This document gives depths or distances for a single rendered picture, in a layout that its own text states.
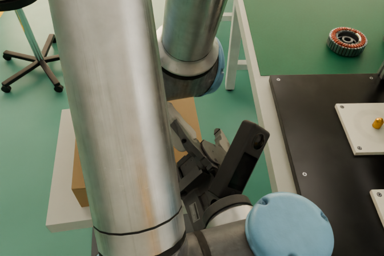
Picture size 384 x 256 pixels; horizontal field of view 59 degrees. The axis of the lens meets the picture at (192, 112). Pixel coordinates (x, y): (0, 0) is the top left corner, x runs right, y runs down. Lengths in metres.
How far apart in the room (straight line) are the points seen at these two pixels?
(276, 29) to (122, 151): 0.99
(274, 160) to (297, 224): 0.51
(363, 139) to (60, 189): 0.70
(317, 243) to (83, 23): 0.25
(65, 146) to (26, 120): 1.19
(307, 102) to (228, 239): 0.66
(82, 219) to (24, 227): 0.94
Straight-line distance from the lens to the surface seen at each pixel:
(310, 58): 1.10
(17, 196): 1.78
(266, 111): 0.91
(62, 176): 0.83
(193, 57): 0.54
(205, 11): 0.45
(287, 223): 0.31
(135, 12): 0.25
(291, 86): 0.96
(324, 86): 0.99
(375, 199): 0.80
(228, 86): 1.97
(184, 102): 0.81
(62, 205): 0.79
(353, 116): 0.92
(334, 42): 1.13
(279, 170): 0.81
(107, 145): 0.25
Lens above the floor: 1.42
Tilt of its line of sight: 49 degrees down
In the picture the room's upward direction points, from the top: straight up
